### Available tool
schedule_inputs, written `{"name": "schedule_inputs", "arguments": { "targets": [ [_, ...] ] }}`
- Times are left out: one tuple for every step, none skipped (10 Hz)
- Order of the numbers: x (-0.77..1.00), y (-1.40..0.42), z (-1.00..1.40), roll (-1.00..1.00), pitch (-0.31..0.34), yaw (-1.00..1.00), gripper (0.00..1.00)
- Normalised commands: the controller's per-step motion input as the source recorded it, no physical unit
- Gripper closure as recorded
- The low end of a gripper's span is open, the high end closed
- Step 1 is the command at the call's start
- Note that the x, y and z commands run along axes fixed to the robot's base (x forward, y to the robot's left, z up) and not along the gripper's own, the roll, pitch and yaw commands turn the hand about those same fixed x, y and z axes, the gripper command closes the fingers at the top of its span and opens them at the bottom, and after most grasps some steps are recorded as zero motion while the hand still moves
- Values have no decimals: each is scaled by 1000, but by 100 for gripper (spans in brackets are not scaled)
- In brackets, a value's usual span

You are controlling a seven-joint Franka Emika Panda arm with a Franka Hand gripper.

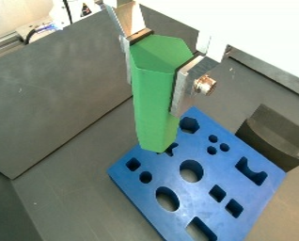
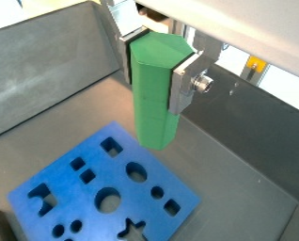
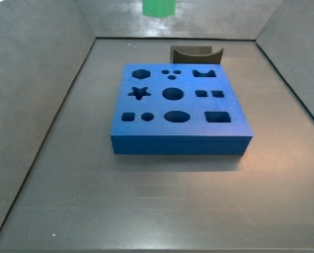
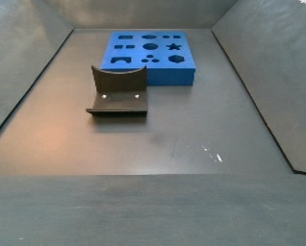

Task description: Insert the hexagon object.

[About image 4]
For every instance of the black curved holder stand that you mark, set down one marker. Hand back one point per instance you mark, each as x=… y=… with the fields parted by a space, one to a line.
x=120 y=86

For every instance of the blue shape sorter block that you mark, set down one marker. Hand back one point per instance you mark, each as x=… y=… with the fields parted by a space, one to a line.
x=159 y=50

